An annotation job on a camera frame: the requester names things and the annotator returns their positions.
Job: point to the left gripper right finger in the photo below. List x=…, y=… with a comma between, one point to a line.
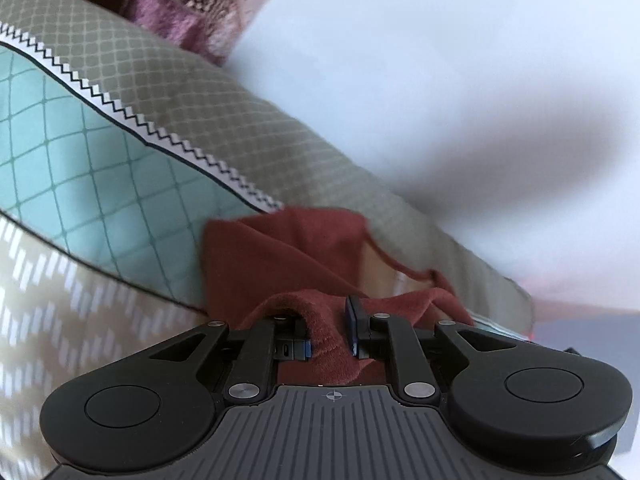
x=392, y=340

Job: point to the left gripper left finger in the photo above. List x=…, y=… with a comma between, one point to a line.
x=257, y=352

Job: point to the dark red long-sleeve sweater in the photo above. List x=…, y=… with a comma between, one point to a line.
x=309, y=260

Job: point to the patterned bed quilt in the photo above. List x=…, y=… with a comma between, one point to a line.
x=116, y=149

